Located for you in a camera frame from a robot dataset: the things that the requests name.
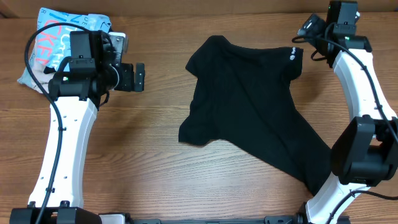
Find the light blue printed t-shirt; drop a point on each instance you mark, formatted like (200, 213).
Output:
(53, 45)

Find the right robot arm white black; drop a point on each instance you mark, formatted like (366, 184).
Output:
(366, 152)

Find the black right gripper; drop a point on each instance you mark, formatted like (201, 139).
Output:
(310, 23)

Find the black t-shirt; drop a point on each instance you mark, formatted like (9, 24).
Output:
(243, 96)

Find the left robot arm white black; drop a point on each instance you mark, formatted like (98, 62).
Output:
(93, 69)

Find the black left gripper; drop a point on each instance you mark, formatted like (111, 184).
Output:
(138, 77)

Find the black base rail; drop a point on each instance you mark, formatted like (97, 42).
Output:
(211, 220)

